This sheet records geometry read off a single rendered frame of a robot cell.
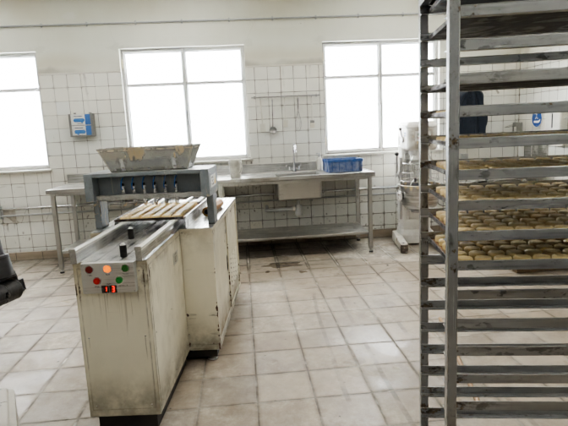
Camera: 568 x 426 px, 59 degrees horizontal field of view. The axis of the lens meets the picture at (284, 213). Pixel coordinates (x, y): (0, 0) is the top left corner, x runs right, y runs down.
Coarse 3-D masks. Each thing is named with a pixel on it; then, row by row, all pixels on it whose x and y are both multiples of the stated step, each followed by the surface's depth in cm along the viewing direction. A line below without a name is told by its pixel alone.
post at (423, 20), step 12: (420, 24) 179; (420, 48) 180; (420, 72) 182; (420, 84) 182; (420, 96) 183; (420, 108) 184; (420, 120) 184; (420, 132) 185; (420, 156) 187; (420, 180) 188; (420, 204) 190; (420, 216) 190; (420, 228) 191; (420, 240) 192; (420, 252) 193; (420, 264) 194; (420, 276) 194; (420, 288) 195; (420, 300) 196; (420, 312) 197; (420, 324) 198; (420, 336) 199; (420, 348) 200; (420, 360) 200; (420, 372) 201; (420, 384) 202; (420, 396) 203; (420, 408) 204; (420, 420) 205
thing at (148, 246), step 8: (200, 200) 370; (168, 224) 276; (176, 224) 290; (160, 232) 254; (168, 232) 271; (152, 240) 240; (160, 240) 254; (136, 248) 221; (144, 248) 226; (152, 248) 239; (136, 256) 222; (144, 256) 225
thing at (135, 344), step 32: (96, 256) 235; (128, 256) 232; (160, 256) 248; (160, 288) 245; (96, 320) 230; (128, 320) 230; (160, 320) 243; (96, 352) 233; (128, 352) 233; (160, 352) 240; (96, 384) 236; (128, 384) 235; (160, 384) 238; (96, 416) 239; (128, 416) 241; (160, 416) 246
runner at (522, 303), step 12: (432, 300) 195; (444, 300) 195; (468, 300) 194; (480, 300) 193; (492, 300) 193; (504, 300) 193; (516, 300) 192; (528, 300) 192; (540, 300) 191; (552, 300) 191; (564, 300) 191
